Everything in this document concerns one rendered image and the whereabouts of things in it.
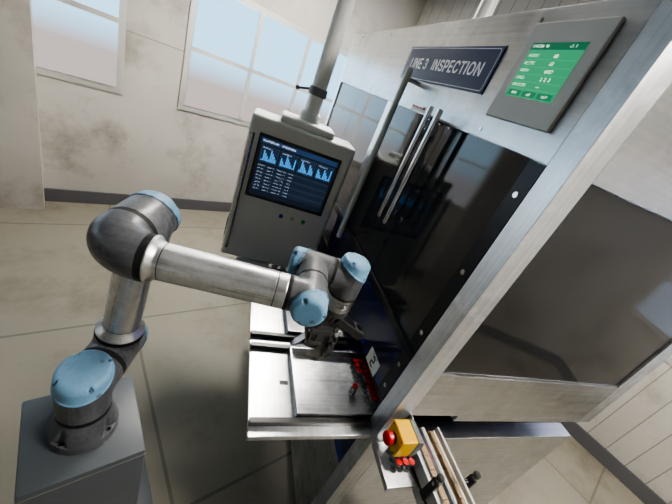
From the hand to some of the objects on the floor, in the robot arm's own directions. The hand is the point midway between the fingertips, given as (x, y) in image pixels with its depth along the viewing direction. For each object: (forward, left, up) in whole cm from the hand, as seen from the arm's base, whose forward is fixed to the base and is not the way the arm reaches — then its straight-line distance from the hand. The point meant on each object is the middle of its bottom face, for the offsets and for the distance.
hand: (318, 356), depth 93 cm
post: (+22, -20, -110) cm, 113 cm away
